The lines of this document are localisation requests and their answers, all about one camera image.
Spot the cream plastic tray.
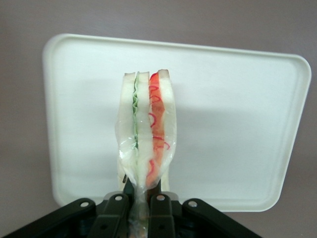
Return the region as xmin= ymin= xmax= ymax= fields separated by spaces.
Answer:
xmin=42 ymin=33 xmax=312 ymax=213

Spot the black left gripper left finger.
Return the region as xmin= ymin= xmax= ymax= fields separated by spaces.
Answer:
xmin=93 ymin=177 xmax=136 ymax=238

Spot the plastic sandwich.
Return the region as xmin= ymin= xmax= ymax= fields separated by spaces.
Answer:
xmin=115 ymin=68 xmax=178 ymax=238

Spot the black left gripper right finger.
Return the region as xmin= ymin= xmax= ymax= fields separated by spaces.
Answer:
xmin=148 ymin=182 xmax=177 ymax=238

